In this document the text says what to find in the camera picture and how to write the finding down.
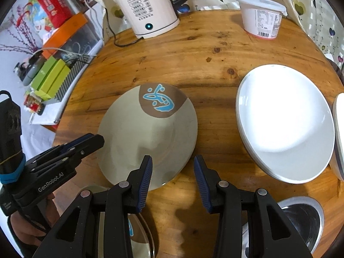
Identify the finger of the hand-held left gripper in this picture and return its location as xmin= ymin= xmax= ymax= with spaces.
xmin=40 ymin=133 xmax=93 ymax=162
xmin=25 ymin=134 xmax=105 ymax=178

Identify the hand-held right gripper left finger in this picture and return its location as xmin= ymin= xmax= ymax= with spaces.
xmin=32 ymin=155 xmax=154 ymax=258

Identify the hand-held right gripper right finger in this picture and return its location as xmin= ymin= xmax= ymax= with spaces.
xmin=193 ymin=155 xmax=313 ymax=258

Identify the beige plate blue print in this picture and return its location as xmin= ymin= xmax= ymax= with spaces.
xmin=97 ymin=83 xmax=198 ymax=192
xmin=85 ymin=185 xmax=156 ymax=258

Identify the white bowl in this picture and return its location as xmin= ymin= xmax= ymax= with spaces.
xmin=236 ymin=86 xmax=331 ymax=182

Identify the white plate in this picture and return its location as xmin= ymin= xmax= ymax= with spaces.
xmin=329 ymin=93 xmax=344 ymax=182
xmin=238 ymin=64 xmax=335 ymax=179

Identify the steel bowl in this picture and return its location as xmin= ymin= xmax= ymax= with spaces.
xmin=242 ymin=197 xmax=324 ymax=258

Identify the person's left hand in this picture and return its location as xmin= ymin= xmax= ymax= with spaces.
xmin=9 ymin=193 xmax=58 ymax=248

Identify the white paper sheet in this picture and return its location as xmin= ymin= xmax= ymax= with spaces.
xmin=28 ymin=99 xmax=63 ymax=125

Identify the small red packet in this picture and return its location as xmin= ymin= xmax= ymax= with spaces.
xmin=24 ymin=93 xmax=46 ymax=116

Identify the grey striped box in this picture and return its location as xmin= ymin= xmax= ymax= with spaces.
xmin=54 ymin=54 xmax=90 ymax=104

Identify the green box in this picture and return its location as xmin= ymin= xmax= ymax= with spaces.
xmin=32 ymin=56 xmax=65 ymax=97
xmin=40 ymin=60 xmax=72 ymax=100

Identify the grey handheld device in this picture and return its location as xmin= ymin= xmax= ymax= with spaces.
xmin=20 ymin=50 xmax=45 ymax=86

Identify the dark printed box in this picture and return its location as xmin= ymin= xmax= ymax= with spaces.
xmin=51 ymin=23 xmax=105 ymax=60

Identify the orange box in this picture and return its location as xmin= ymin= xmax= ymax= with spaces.
xmin=41 ymin=13 xmax=89 ymax=60

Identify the white cloth purple branch print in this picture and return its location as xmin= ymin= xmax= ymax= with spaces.
xmin=0 ymin=4 xmax=58 ymax=151

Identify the colourful printed bag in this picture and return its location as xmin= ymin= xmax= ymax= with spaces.
xmin=25 ymin=0 xmax=62 ymax=37

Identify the red box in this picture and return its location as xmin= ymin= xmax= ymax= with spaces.
xmin=35 ymin=0 xmax=73 ymax=29

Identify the white electric kettle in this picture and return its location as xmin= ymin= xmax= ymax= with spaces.
xmin=107 ymin=0 xmax=192 ymax=39

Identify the white plastic tub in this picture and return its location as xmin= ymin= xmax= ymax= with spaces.
xmin=235 ymin=0 xmax=288 ymax=40

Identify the black kettle cable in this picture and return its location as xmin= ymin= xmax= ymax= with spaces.
xmin=103 ymin=7 xmax=143 ymax=47

